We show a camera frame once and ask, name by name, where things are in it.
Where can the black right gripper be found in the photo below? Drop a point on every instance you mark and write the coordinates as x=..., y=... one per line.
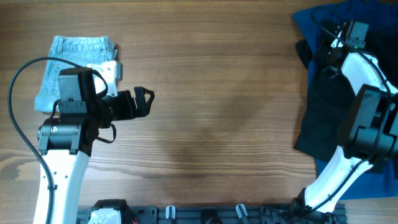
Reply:
x=325, y=46

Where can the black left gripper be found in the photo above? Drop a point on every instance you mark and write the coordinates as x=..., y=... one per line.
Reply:
x=142, y=109

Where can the black shorts garment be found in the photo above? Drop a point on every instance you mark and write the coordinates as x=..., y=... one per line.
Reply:
x=329, y=94

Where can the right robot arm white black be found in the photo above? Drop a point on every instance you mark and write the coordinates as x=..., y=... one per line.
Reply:
x=368, y=134

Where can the black mounting rail base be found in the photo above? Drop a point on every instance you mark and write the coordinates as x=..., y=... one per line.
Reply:
x=118, y=211

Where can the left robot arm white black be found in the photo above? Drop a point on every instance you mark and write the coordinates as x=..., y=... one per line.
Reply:
x=66, y=142

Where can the blue garment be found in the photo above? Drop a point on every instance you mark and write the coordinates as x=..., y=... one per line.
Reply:
x=376, y=14

